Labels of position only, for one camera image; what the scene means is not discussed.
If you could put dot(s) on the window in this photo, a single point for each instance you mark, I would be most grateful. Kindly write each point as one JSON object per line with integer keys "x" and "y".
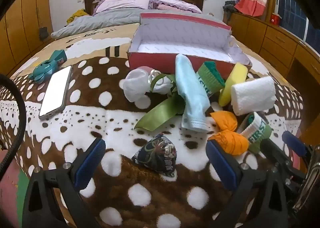
{"x": 290, "y": 10}

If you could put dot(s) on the white towel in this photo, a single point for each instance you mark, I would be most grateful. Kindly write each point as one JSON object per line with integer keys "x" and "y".
{"x": 252, "y": 95}

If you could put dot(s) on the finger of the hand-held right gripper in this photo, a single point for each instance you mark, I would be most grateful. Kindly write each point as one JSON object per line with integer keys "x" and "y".
{"x": 273, "y": 151}
{"x": 295, "y": 143}

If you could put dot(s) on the teal plastic toy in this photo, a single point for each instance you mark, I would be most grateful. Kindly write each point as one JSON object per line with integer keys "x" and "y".
{"x": 46, "y": 66}

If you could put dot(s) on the pink green foam mat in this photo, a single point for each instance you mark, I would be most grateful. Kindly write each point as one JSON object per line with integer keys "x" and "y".
{"x": 10, "y": 188}

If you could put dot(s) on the orange sock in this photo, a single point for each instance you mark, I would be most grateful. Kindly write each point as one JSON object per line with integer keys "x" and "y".
{"x": 230, "y": 143}

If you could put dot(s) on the lavender ruffled pillow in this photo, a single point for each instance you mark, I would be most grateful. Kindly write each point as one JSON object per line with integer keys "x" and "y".
{"x": 182, "y": 4}

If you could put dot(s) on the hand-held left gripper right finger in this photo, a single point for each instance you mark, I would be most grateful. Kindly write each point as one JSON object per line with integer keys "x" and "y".
{"x": 222, "y": 165}

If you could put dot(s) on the green satin ribbon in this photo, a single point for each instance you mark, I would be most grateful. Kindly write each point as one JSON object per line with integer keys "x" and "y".
{"x": 160, "y": 113}

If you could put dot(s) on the small black bag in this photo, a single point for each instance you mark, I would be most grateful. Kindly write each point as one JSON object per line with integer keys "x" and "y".
{"x": 43, "y": 33}

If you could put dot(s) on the dark patterned beanbag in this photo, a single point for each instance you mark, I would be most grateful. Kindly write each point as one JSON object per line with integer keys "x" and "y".
{"x": 157, "y": 153}

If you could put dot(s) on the white green lettered sock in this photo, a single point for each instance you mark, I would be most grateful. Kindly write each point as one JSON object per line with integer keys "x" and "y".
{"x": 257, "y": 130}

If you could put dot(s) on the pink patterned pillow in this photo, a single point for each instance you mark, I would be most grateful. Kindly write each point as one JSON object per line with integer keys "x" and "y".
{"x": 165, "y": 7}

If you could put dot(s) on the printed brown blanket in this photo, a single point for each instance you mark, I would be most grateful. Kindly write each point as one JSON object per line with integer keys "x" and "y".
{"x": 75, "y": 143}

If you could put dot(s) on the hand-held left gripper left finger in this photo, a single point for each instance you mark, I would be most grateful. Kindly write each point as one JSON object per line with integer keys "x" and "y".
{"x": 92, "y": 158}

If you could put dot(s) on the wooden wardrobe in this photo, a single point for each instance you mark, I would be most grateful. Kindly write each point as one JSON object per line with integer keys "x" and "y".
{"x": 22, "y": 25}

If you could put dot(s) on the light blue towel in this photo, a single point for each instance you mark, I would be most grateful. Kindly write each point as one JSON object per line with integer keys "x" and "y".
{"x": 192, "y": 93}

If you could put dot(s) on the pile of dark clothes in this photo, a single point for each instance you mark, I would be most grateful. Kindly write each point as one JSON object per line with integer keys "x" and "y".
{"x": 228, "y": 5}

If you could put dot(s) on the grey duvet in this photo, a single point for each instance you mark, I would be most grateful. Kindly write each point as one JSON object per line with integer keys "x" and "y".
{"x": 100, "y": 20}

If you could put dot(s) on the red cardboard shoebox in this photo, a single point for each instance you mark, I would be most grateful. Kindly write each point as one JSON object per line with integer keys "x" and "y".
{"x": 160, "y": 61}

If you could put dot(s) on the yellow sock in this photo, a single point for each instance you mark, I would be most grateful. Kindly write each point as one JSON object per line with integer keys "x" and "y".
{"x": 232, "y": 82}

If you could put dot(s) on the smartphone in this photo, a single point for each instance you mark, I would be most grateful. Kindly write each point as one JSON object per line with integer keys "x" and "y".
{"x": 55, "y": 93}

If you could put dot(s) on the wooden dresser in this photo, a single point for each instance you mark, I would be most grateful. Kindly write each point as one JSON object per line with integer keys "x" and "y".
{"x": 280, "y": 40}

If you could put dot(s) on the yellow cloth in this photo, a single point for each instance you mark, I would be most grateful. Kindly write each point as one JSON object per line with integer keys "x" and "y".
{"x": 77, "y": 14}

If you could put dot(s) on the red jar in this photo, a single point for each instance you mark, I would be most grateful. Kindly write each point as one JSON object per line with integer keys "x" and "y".
{"x": 275, "y": 19}

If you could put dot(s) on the pink soft pad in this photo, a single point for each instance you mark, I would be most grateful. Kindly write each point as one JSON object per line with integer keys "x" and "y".
{"x": 145, "y": 68}

